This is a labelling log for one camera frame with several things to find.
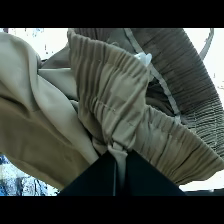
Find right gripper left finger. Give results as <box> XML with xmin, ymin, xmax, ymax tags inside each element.
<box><xmin>57</xmin><ymin>150</ymin><xmax>118</xmax><ymax>197</ymax></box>

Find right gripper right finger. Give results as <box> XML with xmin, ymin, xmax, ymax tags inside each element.
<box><xmin>124</xmin><ymin>149</ymin><xmax>187</xmax><ymax>197</ymax></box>

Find brown trousers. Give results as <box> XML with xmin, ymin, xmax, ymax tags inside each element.
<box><xmin>0</xmin><ymin>27</ymin><xmax>224</xmax><ymax>192</ymax></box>

